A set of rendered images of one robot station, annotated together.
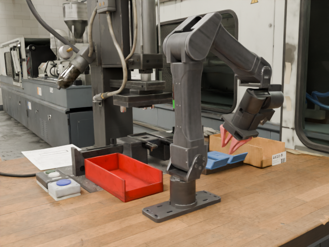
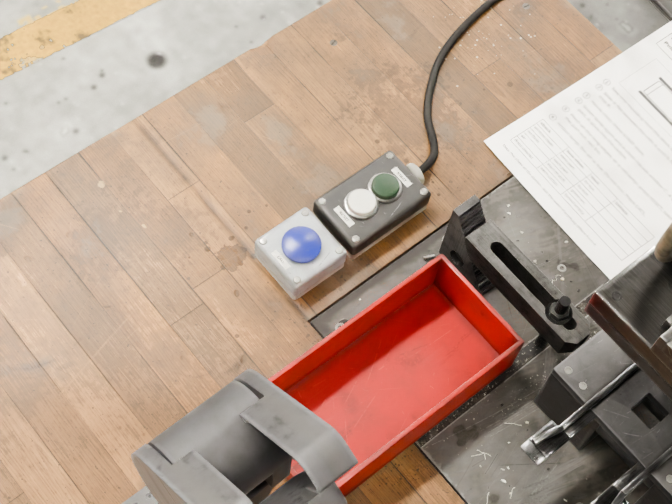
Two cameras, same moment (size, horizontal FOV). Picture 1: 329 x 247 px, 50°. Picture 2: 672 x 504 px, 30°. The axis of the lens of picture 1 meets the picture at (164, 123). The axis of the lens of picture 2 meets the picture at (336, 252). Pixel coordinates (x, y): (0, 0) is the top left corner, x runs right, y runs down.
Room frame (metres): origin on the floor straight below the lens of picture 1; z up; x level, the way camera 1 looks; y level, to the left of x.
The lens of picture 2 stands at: (0.80, -0.30, 2.04)
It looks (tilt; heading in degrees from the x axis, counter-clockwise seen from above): 62 degrees down; 77
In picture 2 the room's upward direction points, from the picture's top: 10 degrees clockwise
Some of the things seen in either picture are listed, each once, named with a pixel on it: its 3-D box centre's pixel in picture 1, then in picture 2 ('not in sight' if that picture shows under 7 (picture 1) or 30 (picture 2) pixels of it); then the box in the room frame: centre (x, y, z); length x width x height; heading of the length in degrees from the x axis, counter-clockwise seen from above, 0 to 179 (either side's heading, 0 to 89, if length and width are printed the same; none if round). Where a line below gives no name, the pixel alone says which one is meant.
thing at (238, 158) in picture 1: (223, 153); not in sight; (1.16, -0.20, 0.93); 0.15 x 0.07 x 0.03; 37
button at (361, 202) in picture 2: (54, 177); (361, 205); (0.97, 0.32, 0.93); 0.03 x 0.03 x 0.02
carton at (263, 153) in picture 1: (245, 149); not in sight; (1.23, -0.29, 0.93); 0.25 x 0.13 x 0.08; 35
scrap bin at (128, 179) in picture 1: (121, 174); (381, 381); (0.97, 0.13, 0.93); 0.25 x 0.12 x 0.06; 35
